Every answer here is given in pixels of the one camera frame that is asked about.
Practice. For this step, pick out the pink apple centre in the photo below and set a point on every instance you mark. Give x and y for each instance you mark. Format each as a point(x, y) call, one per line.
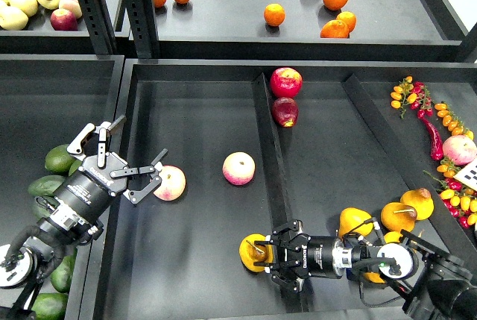
point(238, 168)

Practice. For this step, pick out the bright red apple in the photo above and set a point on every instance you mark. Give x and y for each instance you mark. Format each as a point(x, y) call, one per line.
point(286, 82)

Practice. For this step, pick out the black tray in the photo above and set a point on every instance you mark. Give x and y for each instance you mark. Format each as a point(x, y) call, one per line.
point(46, 100)
point(180, 259)

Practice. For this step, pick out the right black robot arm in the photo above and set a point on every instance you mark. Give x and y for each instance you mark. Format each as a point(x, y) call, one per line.
point(433, 283)

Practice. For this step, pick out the pink apple left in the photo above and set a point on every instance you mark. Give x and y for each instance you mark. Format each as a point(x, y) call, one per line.
point(173, 183)

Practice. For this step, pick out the pink apple right tray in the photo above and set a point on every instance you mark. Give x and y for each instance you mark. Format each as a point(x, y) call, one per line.
point(460, 149)

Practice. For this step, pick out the green avocado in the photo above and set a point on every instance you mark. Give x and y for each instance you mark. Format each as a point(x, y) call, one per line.
point(61, 277)
point(59, 160)

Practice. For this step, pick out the cherry tomato bunch lower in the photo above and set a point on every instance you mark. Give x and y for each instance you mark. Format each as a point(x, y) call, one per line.
point(460, 200)

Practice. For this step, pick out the black centre tray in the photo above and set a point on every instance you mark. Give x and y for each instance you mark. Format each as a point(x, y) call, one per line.
point(180, 259)

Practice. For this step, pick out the cherry tomato bunch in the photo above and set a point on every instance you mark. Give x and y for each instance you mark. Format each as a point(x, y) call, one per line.
point(460, 200)
point(411, 95)

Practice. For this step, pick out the red apple on shelf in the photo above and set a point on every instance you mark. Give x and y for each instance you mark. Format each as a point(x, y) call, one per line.
point(63, 20)

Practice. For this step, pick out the black left tray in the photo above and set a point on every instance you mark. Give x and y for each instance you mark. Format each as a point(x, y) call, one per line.
point(46, 100)

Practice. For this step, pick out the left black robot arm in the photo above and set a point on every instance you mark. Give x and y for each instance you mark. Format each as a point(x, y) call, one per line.
point(39, 249)

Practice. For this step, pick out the red chili pepper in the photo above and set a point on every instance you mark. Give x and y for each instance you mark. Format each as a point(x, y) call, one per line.
point(436, 147)

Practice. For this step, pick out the orange on shelf centre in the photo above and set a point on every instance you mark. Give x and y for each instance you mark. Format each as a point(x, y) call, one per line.
point(274, 14)

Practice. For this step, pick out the cherry tomato bunch upper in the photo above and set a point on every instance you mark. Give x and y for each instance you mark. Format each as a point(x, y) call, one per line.
point(411, 95)

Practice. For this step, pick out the dark red apple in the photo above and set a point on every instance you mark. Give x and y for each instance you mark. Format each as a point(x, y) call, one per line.
point(285, 112)

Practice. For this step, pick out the green avocado top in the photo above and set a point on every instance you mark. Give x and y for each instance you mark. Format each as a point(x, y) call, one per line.
point(59, 160)

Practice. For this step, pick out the checkered marker card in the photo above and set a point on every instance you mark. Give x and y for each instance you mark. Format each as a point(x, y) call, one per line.
point(468, 175)

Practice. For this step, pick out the pink apple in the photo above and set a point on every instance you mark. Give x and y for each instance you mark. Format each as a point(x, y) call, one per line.
point(238, 168)
point(173, 183)

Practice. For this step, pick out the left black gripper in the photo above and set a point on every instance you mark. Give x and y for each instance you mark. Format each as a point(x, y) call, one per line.
point(91, 185)

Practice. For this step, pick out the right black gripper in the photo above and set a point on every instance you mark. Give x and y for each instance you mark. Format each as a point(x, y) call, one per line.
point(312, 256)

